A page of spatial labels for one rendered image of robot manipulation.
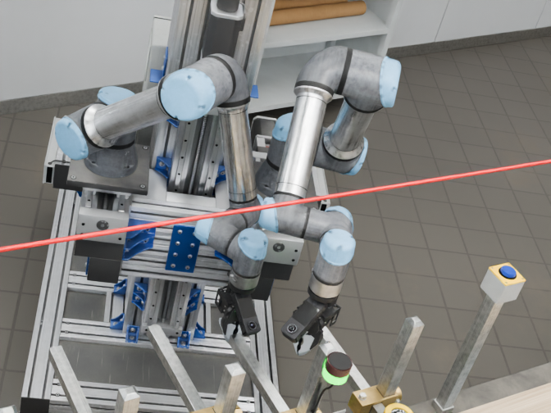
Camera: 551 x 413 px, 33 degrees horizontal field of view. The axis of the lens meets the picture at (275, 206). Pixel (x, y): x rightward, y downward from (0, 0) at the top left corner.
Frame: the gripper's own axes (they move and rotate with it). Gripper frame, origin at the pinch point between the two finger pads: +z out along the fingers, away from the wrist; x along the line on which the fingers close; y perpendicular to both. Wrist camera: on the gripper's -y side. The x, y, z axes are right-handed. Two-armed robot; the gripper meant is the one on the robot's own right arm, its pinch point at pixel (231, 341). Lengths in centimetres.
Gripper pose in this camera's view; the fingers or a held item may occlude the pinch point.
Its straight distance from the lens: 256.4
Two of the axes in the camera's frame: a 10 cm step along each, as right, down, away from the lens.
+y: -4.7, -6.1, 6.4
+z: -2.2, 7.8, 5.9
